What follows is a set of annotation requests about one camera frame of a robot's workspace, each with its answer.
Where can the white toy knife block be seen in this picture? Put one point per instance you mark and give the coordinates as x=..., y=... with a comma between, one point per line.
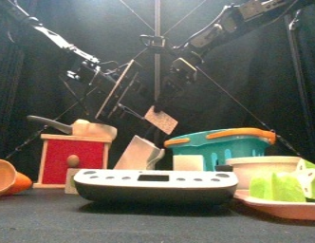
x=138, y=155

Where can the white green star slice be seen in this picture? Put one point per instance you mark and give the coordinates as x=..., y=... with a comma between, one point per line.
x=309, y=178

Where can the grey vertical frame pole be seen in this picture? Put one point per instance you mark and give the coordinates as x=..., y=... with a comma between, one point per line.
x=157, y=19

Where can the wooden box red front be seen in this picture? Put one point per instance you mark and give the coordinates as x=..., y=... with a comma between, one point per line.
x=73, y=158

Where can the pink plate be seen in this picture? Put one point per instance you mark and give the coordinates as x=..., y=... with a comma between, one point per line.
x=283, y=209

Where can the white plastic bowl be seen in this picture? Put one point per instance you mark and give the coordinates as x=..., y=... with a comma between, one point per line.
x=259, y=167

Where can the green toy lettuce piece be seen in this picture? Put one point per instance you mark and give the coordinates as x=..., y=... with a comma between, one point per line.
x=288, y=188
x=260, y=186

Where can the orange wooden bowl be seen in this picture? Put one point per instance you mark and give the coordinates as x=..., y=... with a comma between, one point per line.
x=3, y=177

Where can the white foam cube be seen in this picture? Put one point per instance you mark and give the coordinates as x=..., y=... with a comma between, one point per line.
x=188, y=163

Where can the orange toy fruit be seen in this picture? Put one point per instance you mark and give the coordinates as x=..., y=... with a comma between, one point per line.
x=20, y=183

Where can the white grey toy scale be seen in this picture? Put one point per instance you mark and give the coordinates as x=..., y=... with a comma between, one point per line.
x=156, y=186

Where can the small beige block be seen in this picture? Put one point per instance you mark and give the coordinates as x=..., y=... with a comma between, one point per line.
x=71, y=182

